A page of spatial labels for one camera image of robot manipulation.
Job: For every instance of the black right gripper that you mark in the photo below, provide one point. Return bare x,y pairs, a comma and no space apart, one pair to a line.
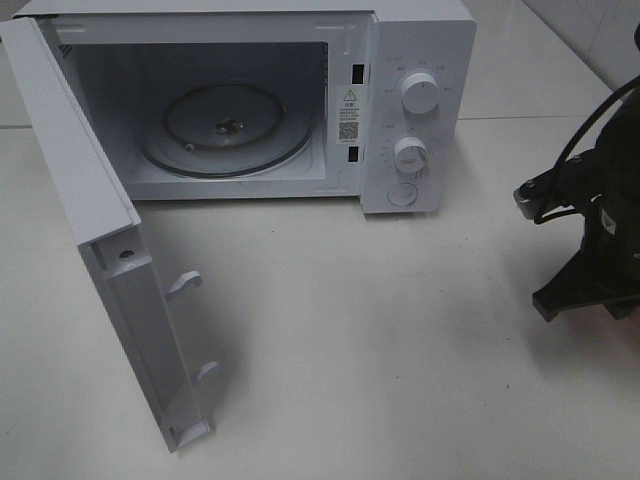
609,264

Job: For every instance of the round door release button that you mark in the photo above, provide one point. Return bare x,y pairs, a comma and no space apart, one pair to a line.
402,194

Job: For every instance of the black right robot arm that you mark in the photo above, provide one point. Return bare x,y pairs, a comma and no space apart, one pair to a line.
613,129

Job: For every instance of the lower white timer knob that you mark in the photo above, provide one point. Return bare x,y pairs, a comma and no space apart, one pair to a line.
410,155

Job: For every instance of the upper white power knob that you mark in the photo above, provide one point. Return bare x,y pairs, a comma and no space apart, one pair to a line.
420,92

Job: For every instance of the white microwave oven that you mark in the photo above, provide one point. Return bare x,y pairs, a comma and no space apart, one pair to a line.
127,60

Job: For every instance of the warning label with QR code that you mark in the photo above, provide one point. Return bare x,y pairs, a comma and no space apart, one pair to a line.
349,106

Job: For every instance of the glass microwave turntable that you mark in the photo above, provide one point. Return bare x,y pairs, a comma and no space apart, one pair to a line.
228,130

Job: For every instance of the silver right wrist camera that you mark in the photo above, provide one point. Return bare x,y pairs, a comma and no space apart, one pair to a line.
578,182

